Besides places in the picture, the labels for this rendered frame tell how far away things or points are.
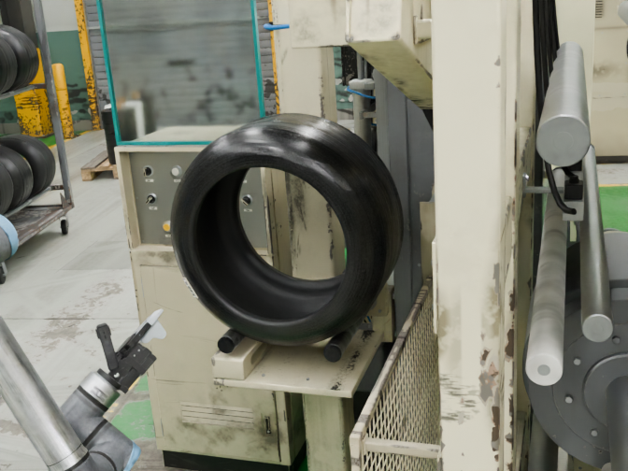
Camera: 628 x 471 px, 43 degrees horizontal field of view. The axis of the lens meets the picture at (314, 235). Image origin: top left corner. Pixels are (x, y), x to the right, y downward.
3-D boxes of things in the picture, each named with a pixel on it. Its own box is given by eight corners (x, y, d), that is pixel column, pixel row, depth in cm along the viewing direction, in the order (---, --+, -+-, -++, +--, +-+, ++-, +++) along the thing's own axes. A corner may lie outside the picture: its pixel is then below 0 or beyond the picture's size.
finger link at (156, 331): (177, 321, 197) (151, 350, 194) (159, 306, 196) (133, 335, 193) (178, 321, 194) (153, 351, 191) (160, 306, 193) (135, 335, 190)
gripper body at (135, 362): (155, 354, 198) (122, 392, 195) (129, 332, 197) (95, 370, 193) (159, 356, 191) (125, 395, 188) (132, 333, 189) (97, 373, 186)
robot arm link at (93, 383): (78, 382, 193) (80, 386, 184) (92, 366, 194) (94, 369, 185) (107, 406, 194) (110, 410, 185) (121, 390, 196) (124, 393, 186)
